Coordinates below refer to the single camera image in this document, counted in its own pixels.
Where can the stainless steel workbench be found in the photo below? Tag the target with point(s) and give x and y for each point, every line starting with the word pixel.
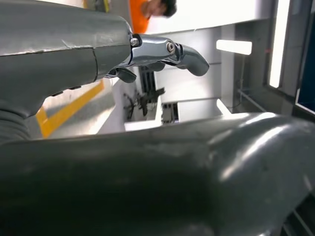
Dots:
pixel 93 114

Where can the person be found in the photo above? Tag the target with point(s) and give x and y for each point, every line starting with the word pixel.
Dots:
pixel 137 16

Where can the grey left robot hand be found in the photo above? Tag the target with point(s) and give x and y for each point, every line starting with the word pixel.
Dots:
pixel 61 49

